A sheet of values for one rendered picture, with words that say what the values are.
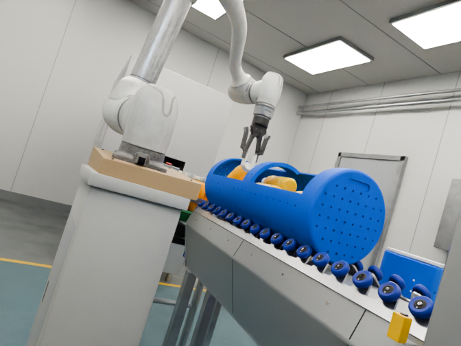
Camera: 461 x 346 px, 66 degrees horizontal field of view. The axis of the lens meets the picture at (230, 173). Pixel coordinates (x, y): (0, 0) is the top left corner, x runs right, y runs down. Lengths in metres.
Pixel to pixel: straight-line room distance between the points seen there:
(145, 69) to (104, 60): 4.57
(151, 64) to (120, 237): 0.66
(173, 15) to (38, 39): 4.58
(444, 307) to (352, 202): 0.67
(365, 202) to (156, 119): 0.70
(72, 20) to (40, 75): 0.91
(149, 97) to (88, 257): 0.53
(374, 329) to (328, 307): 0.13
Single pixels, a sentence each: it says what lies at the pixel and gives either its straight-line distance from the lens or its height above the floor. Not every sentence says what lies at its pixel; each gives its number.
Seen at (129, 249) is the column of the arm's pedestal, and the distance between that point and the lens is 1.17.
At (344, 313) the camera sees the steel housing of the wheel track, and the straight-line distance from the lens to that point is 0.89.
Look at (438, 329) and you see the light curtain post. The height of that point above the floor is 0.99.
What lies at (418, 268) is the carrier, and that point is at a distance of 1.57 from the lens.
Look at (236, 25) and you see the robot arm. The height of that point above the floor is 1.69.
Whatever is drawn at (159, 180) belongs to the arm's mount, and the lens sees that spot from 1.15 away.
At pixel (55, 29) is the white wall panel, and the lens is 6.01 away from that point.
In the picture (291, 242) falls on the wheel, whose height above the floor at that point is 0.97.
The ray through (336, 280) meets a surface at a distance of 0.94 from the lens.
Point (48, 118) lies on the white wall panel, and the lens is 5.83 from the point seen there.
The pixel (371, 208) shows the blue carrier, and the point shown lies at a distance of 1.15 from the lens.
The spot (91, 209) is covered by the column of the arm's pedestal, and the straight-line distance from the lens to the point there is 1.13.
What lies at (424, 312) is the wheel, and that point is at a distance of 0.78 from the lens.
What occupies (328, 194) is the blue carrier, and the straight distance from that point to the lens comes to 1.04.
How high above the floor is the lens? 1.06
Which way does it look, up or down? 3 degrees up
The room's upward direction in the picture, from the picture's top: 17 degrees clockwise
